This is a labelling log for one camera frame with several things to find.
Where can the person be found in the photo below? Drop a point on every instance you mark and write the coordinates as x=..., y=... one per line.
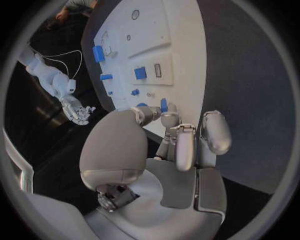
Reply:
x=70, y=11

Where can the blue cylinder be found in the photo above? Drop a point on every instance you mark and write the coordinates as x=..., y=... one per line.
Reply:
x=106, y=77

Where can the large blue block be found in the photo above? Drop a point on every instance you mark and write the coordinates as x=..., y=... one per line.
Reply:
x=98, y=54

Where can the small blue plug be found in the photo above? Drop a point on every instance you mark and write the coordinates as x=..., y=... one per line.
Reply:
x=135, y=92

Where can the blue round peg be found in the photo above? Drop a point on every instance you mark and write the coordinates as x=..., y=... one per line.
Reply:
x=141, y=104

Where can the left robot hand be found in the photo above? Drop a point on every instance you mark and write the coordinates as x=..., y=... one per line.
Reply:
x=117, y=146

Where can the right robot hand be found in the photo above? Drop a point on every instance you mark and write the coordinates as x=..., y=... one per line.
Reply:
x=73, y=108

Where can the white task board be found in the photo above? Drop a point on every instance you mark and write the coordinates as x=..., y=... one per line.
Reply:
x=185, y=65

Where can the blue square block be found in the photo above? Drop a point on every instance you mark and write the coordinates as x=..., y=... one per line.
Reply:
x=140, y=73

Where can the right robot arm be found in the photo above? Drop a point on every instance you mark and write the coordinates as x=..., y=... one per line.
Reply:
x=50, y=76

